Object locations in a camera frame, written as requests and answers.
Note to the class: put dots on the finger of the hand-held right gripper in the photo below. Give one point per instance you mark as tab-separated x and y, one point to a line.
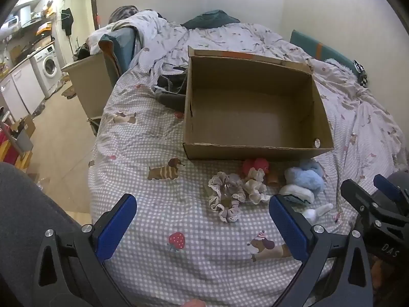
387	185
359	198

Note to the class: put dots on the white fluffy blanket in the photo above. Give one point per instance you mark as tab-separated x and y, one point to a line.
338	64

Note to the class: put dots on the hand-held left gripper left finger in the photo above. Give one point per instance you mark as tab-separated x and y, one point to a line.
116	227

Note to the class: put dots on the teal cushion with orange edge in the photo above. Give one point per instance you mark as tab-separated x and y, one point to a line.
121	48

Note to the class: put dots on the brown cardboard box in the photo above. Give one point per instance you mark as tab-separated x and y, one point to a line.
255	115

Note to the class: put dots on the blue and white plush toy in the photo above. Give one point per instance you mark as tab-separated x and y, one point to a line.
300	179

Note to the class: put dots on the cream ruffled scrunchie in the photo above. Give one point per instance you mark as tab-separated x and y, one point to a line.
255	190

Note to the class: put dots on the black hanging garment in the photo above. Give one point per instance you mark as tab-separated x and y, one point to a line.
67	20

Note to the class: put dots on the dark green pillow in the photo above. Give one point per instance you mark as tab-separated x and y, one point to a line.
211	19

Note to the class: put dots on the red plush ball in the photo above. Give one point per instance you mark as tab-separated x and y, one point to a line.
252	164

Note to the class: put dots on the white washing machine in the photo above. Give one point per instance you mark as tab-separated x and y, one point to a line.
48	67

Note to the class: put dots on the teal pillow with orange stripe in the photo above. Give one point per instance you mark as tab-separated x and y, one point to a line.
319	49

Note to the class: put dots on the bed with checkered dog sheet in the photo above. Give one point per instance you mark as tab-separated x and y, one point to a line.
153	147

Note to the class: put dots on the grey flat board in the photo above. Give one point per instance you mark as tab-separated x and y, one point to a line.
24	142

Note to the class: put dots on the white floral duvet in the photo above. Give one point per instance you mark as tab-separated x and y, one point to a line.
223	38

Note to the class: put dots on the open cardboard box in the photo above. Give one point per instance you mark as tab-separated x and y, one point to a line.
27	124

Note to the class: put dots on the grey striped blanket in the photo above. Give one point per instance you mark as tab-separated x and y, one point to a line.
123	12

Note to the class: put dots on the person's right forearm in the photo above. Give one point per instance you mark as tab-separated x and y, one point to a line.
393	281

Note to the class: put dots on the dark grey clothes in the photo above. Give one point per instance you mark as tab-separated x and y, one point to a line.
171	94

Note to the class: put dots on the beige bedside table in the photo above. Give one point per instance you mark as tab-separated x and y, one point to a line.
86	83

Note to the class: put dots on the grey lace scrunchie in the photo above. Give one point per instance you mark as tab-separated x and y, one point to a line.
220	211

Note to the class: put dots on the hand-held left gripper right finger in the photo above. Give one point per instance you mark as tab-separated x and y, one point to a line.
287	227

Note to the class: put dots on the black white checkered cloth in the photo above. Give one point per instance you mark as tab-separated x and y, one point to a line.
360	72

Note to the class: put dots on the red box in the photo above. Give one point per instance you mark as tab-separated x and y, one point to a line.
6	147

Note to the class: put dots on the white kitchen cabinets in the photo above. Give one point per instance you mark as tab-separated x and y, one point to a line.
20	86

